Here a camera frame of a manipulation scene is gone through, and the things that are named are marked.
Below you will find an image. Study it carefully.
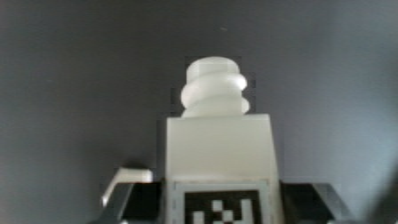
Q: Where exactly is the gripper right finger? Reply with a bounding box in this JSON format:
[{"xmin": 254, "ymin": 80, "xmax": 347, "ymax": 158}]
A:
[{"xmin": 281, "ymin": 182, "xmax": 356, "ymax": 224}]

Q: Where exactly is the white table leg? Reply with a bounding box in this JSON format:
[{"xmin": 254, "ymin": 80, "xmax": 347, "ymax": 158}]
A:
[{"xmin": 166, "ymin": 57, "xmax": 285, "ymax": 224}]

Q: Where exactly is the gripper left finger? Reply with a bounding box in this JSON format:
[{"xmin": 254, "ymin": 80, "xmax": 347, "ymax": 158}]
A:
[{"xmin": 87, "ymin": 167, "xmax": 162, "ymax": 224}]

